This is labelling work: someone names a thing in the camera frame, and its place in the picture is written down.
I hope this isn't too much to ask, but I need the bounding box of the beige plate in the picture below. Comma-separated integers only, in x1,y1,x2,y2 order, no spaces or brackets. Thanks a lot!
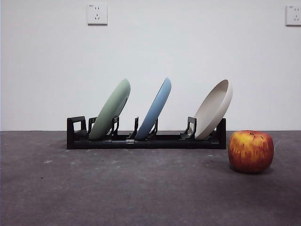
194,79,233,139

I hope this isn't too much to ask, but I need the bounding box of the red yellow apple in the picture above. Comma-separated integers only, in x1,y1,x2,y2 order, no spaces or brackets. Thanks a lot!
228,129,275,174

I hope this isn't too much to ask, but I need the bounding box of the green plate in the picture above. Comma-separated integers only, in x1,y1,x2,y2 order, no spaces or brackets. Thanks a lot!
90,78,131,141

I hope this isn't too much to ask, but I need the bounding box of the white wall socket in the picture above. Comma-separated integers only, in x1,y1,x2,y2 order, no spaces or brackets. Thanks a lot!
285,5,301,27
87,4,108,26

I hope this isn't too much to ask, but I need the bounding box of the black plate rack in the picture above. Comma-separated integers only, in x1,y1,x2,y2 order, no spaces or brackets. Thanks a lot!
66,115,227,150

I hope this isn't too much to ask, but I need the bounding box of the blue plate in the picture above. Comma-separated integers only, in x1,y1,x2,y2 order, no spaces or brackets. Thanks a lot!
135,77,172,140

